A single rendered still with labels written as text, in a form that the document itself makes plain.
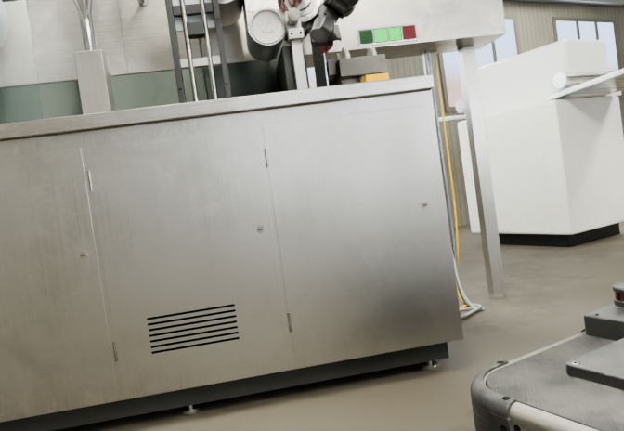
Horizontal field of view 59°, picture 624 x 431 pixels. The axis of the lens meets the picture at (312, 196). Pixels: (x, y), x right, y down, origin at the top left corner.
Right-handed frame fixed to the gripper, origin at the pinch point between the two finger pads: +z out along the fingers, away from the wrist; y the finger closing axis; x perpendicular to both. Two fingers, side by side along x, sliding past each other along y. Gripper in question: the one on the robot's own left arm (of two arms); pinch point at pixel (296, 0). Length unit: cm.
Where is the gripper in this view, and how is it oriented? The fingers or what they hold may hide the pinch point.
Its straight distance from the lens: 192.3
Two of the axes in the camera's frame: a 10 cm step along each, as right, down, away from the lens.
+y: 9.8, -1.6, 0.7
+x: -1.7, -7.7, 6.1
